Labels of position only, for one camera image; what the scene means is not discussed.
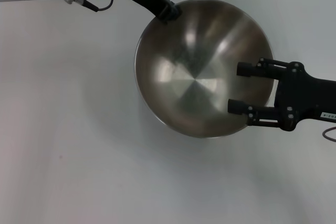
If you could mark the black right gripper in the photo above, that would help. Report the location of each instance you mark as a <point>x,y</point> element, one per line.
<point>304,98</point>

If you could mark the large stainless steel bowl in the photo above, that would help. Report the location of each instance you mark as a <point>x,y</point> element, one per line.
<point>199,77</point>

